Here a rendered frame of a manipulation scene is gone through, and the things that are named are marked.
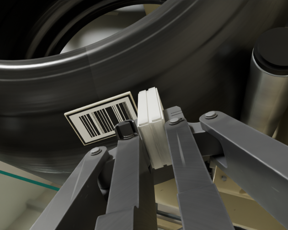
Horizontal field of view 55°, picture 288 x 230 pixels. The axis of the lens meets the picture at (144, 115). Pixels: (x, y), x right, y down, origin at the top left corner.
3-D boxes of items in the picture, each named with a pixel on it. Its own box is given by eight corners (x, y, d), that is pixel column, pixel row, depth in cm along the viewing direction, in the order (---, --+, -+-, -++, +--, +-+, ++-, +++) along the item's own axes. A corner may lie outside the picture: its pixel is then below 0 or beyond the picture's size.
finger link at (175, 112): (168, 143, 14) (227, 125, 13) (161, 109, 18) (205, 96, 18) (177, 168, 14) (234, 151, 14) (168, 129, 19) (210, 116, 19)
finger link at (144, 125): (165, 167, 16) (153, 170, 16) (158, 122, 23) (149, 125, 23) (149, 121, 15) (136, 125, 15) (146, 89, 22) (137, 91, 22)
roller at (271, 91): (232, 175, 52) (230, 152, 54) (258, 175, 51) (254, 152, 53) (257, 71, 22) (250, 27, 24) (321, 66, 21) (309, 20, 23)
